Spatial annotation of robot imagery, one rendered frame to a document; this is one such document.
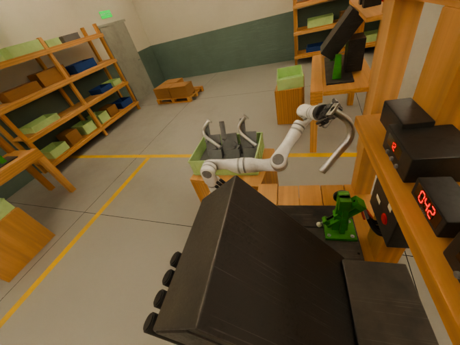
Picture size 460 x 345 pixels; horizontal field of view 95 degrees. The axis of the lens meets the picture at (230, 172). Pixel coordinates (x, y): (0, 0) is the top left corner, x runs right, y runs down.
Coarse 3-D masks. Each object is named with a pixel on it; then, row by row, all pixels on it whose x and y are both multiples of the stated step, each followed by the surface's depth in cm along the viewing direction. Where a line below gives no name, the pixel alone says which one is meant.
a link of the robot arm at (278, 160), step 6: (294, 126) 114; (300, 126) 113; (288, 132) 116; (294, 132) 113; (300, 132) 114; (288, 138) 113; (294, 138) 113; (282, 144) 113; (288, 144) 112; (276, 150) 114; (282, 150) 112; (288, 150) 111; (276, 156) 112; (282, 156) 111; (270, 162) 113; (276, 162) 111; (282, 162) 110; (276, 168) 113
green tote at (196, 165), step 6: (258, 132) 198; (204, 138) 217; (258, 138) 201; (198, 144) 206; (204, 144) 217; (258, 144) 182; (198, 150) 204; (204, 150) 217; (258, 150) 178; (192, 156) 194; (198, 156) 204; (258, 156) 179; (192, 162) 187; (198, 162) 185; (192, 168) 193; (198, 168) 191; (198, 174) 196; (216, 174) 189; (222, 174) 187; (228, 174) 186; (234, 174) 184; (240, 174) 182; (246, 174) 180; (252, 174) 179; (258, 174) 179
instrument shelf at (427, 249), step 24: (360, 120) 75; (384, 168) 57; (408, 192) 50; (408, 216) 45; (408, 240) 44; (432, 240) 41; (432, 264) 38; (432, 288) 37; (456, 288) 34; (456, 312) 32; (456, 336) 32
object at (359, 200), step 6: (354, 198) 98; (360, 198) 99; (354, 204) 97; (360, 204) 95; (354, 210) 100; (360, 210) 97; (324, 216) 111; (330, 216) 108; (336, 216) 104; (348, 216) 102; (324, 222) 109; (330, 222) 109; (336, 222) 106
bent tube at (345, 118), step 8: (336, 104) 85; (328, 112) 87; (336, 112) 85; (344, 120) 87; (352, 120) 87; (352, 128) 87; (352, 136) 88; (344, 144) 89; (336, 152) 90; (328, 160) 91; (320, 168) 92; (328, 168) 91
